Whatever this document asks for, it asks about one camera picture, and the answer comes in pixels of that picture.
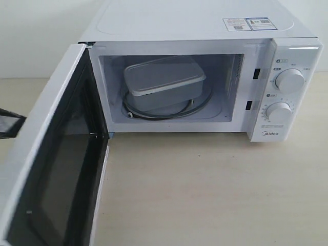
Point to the white red warning sticker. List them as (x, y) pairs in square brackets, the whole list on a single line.
[(236, 24)]

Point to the white Midea microwave body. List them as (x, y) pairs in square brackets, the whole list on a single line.
[(240, 67)]

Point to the white microwave door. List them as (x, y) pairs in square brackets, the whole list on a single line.
[(50, 182)]

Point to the lower white timer knob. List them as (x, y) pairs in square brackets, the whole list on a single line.
[(279, 112)]

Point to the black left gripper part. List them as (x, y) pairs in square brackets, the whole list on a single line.
[(11, 123)]

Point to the upper white control knob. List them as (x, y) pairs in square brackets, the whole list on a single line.
[(290, 81)]

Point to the white lidded plastic container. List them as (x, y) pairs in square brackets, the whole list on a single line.
[(164, 82)]

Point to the blue energy label sticker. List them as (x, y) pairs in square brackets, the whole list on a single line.
[(260, 24)]

